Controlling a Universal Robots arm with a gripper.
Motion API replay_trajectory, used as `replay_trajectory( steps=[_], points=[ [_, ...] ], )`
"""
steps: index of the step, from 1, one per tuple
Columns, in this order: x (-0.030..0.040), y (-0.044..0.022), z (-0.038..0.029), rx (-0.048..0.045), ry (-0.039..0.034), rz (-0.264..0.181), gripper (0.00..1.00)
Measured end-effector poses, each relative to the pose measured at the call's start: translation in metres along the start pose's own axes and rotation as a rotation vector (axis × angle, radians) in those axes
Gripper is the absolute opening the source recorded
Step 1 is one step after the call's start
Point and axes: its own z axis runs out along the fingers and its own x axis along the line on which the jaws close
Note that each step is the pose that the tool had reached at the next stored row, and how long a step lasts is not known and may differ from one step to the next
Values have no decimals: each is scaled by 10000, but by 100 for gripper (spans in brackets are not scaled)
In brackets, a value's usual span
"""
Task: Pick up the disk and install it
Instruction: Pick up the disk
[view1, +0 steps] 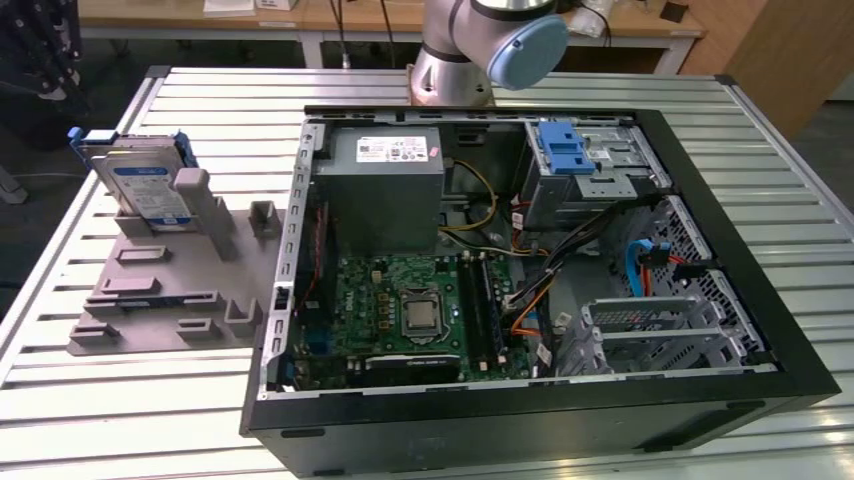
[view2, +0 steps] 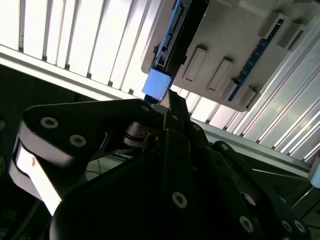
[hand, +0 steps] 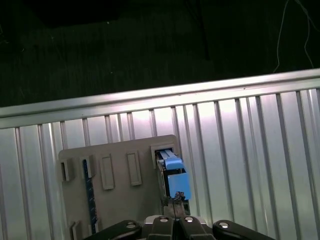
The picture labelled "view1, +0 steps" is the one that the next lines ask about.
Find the metal optical drive cage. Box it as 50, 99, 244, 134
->
519, 117, 673, 234

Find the grey power supply unit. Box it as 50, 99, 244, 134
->
312, 124, 447, 259

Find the hard disk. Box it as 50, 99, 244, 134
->
68, 128, 202, 234

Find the wooden desk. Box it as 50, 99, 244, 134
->
76, 0, 709, 76

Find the blue plastic drive latch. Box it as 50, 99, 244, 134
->
537, 122, 599, 176

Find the person in dark dotted clothing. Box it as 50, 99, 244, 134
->
0, 0, 94, 117

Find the silver CPU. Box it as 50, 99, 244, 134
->
402, 299, 441, 335

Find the grey parts rack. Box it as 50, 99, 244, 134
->
66, 168, 288, 358

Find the orange wire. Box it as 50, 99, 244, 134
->
510, 297, 546, 342

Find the black CPU socket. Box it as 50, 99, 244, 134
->
397, 287, 447, 347

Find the black open PC case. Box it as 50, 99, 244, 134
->
239, 103, 842, 479

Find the dangling cable with metal plug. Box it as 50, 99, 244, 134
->
336, 0, 352, 69

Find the black RAM slot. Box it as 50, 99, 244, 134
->
458, 252, 493, 367

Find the black graphics card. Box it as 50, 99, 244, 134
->
346, 352, 462, 389

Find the yellow wire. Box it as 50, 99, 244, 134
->
439, 159, 499, 234

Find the grey metal foot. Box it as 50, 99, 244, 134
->
0, 164, 30, 205

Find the black wire bundle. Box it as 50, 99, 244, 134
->
503, 197, 662, 311

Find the green motherboard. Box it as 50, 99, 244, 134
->
292, 252, 535, 391

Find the power wire with black plug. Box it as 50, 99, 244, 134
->
637, 247, 715, 284

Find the clear plastic bag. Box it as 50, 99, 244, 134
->
571, 7, 610, 37

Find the white paper sheet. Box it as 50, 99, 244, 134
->
203, 0, 256, 19

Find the blue data wire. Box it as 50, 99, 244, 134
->
623, 238, 669, 301

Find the metal disk bay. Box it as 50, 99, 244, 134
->
557, 294, 766, 376

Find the wooden cabinet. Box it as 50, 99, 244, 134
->
679, 0, 854, 141

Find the thin red wire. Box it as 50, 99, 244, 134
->
303, 202, 332, 307

